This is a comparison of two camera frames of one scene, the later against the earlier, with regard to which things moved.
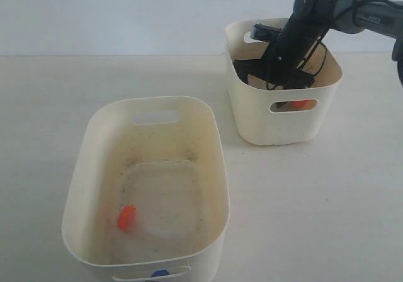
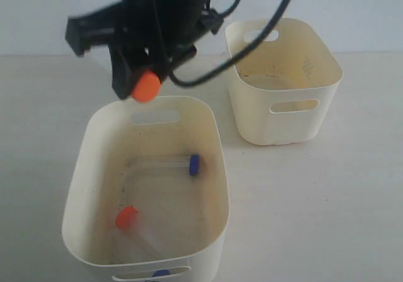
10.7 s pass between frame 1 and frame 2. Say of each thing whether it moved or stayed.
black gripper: moved
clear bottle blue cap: stayed
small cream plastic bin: stayed
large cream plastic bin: stayed
